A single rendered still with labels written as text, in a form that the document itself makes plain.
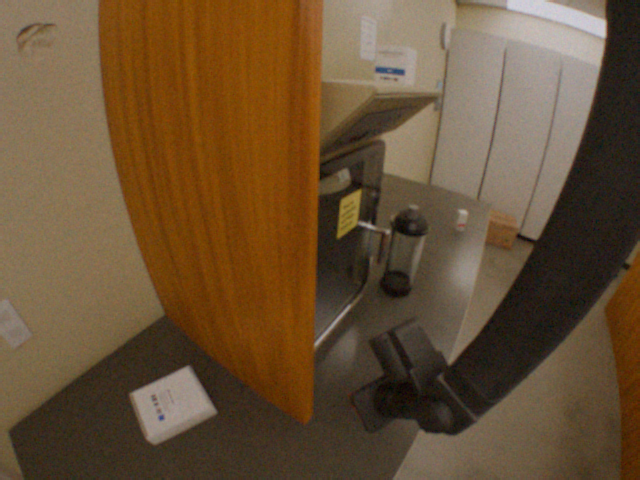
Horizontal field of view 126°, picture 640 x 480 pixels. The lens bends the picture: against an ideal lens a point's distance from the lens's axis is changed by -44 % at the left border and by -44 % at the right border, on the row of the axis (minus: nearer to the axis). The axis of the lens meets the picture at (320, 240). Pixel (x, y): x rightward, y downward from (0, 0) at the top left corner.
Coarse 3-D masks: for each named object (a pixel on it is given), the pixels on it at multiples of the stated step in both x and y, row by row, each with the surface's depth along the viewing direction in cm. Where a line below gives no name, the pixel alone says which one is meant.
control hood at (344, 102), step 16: (336, 80) 31; (352, 80) 35; (368, 80) 42; (336, 96) 26; (352, 96) 25; (368, 96) 24; (384, 96) 26; (400, 96) 29; (416, 96) 34; (432, 96) 41; (320, 112) 28; (336, 112) 27; (352, 112) 26; (368, 112) 28; (416, 112) 48; (320, 128) 29; (336, 128) 28; (320, 144) 30; (352, 144) 41
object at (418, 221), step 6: (408, 210) 71; (414, 210) 70; (396, 216) 74; (402, 216) 73; (408, 216) 72; (414, 216) 71; (420, 216) 73; (396, 222) 72; (402, 222) 71; (408, 222) 70; (414, 222) 70; (420, 222) 70; (426, 222) 72; (408, 228) 70; (414, 228) 70; (420, 228) 70
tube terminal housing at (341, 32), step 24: (336, 0) 30; (360, 0) 34; (384, 0) 39; (336, 24) 32; (360, 24) 37; (384, 24) 42; (336, 48) 34; (336, 72) 36; (360, 72) 42; (360, 144) 50
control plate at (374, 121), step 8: (376, 112) 30; (384, 112) 32; (392, 112) 35; (400, 112) 38; (408, 112) 42; (360, 120) 29; (368, 120) 31; (376, 120) 34; (384, 120) 37; (392, 120) 41; (352, 128) 30; (360, 128) 33; (368, 128) 36; (376, 128) 40; (344, 136) 32; (352, 136) 35; (368, 136) 42; (336, 144) 34; (344, 144) 37; (328, 152) 35
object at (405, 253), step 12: (396, 240) 74; (408, 240) 71; (420, 240) 72; (396, 252) 75; (408, 252) 73; (420, 252) 75; (396, 264) 77; (408, 264) 75; (396, 276) 78; (408, 276) 78; (396, 288) 80
